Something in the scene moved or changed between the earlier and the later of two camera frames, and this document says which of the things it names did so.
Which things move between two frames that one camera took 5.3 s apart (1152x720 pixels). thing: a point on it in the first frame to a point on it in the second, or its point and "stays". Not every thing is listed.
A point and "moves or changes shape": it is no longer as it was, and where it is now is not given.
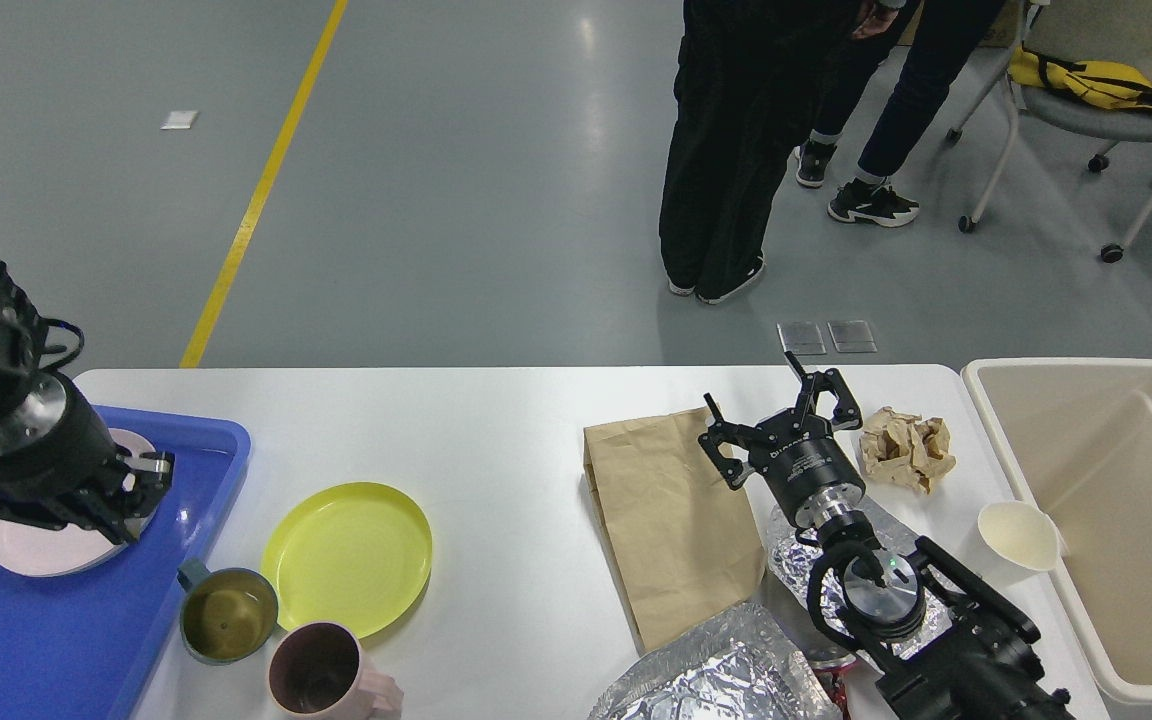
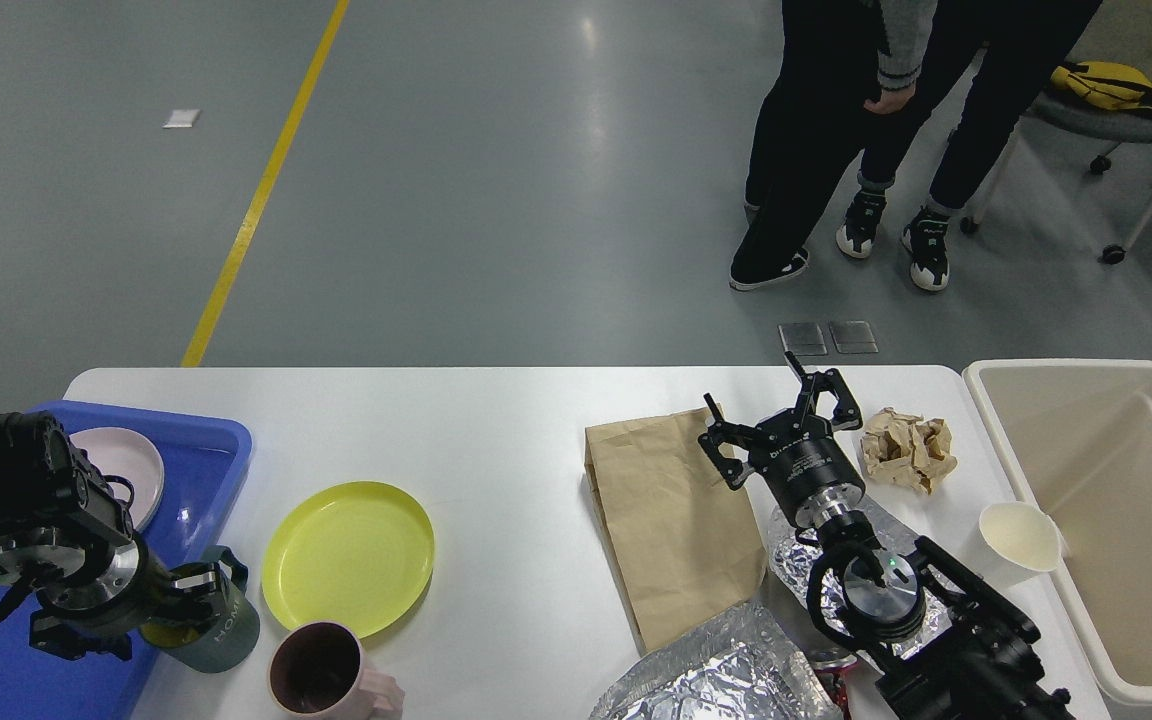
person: [750, 77] to [848, 77]
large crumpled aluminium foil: [738, 663] stays
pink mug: [317, 671] stays
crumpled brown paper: [906, 450] stays
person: [926, 43] to [1018, 42]
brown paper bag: [685, 537] stays
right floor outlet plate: [852, 336] stays
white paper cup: [1020, 538] stays
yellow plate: [353, 554] stays
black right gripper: [805, 464] stays
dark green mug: [228, 614] moves or changes shape
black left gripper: [47, 461] to [119, 585]
